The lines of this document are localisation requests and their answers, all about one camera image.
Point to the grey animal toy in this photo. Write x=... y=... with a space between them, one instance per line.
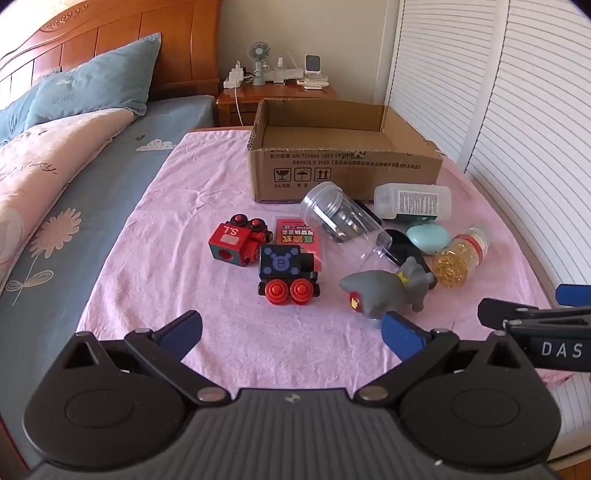
x=383 y=288

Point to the red card pack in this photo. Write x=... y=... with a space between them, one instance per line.
x=314 y=247

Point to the blue floral bed sheet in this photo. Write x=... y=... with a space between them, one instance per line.
x=115 y=184

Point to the white power strip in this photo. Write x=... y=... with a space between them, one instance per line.
x=238 y=82

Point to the black toy train car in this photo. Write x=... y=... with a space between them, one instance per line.
x=281 y=263

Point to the wooden headboard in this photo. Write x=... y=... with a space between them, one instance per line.
x=175 y=41

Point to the small green desk fan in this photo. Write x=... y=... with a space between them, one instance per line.
x=258 y=57

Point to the pink quilt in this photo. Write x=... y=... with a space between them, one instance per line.
x=41 y=157

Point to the white remote control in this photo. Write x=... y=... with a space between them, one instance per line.
x=314 y=84

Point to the yellow bead bottle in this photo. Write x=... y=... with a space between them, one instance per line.
x=455 y=265

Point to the brown cardboard box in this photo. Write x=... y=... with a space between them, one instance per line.
x=295 y=164

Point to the clear plastic jar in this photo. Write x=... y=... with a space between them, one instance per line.
x=325 y=201

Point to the red toy train engine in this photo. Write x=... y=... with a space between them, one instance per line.
x=228 y=240

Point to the black oval case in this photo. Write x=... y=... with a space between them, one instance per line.
x=404 y=247

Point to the white louvered closet door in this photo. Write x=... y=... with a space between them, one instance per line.
x=540 y=138
x=443 y=64

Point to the white router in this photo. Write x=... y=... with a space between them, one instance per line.
x=295 y=71

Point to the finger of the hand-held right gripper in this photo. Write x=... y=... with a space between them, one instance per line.
x=575 y=294
x=512 y=310

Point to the pink cloth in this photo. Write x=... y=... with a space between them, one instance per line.
x=194 y=184

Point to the translucent white plastic bottle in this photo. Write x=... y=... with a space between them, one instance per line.
x=385 y=201

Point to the white screen device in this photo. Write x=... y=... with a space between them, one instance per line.
x=313 y=65

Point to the white charger plug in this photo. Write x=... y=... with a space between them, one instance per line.
x=239 y=70

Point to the teal egg-shaped case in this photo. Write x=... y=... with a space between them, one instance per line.
x=427 y=237

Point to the clear spray bottle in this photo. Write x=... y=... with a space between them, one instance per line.
x=280 y=71

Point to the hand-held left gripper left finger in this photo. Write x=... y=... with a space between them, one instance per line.
x=182 y=330

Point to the wooden nightstand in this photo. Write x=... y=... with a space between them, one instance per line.
x=277 y=97

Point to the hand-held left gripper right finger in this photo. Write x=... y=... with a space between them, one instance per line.
x=401 y=334

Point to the blue pillow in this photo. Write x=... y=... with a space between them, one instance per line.
x=18 y=110
x=97 y=78

